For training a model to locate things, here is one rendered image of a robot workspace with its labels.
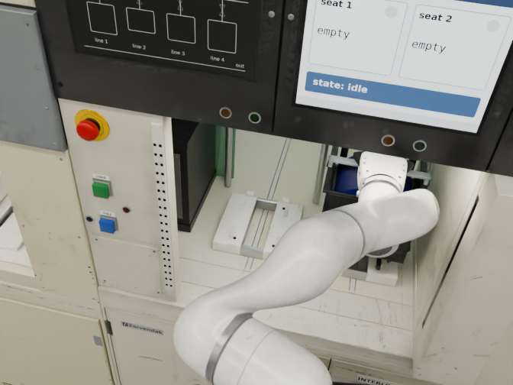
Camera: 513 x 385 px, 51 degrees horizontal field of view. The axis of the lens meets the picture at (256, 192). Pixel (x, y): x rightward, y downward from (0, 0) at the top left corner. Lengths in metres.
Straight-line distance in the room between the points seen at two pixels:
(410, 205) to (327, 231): 0.27
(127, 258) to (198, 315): 0.57
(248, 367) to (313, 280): 0.13
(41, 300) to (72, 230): 0.33
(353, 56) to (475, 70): 0.17
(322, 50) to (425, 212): 0.33
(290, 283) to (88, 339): 0.99
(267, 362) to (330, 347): 0.64
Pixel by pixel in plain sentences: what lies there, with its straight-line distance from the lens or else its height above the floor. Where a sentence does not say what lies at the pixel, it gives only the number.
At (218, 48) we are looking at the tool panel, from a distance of 0.85.
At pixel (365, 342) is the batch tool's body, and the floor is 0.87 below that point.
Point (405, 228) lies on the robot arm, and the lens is 0.92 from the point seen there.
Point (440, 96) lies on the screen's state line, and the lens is 0.85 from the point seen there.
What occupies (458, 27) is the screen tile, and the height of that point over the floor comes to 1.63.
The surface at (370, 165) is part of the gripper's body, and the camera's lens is 1.15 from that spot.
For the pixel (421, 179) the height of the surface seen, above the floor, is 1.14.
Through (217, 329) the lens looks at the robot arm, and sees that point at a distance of 0.69.
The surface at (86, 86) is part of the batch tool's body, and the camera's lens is 0.98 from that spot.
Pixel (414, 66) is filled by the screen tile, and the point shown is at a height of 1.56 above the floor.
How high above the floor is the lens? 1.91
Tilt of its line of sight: 41 degrees down
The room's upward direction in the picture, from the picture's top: 4 degrees clockwise
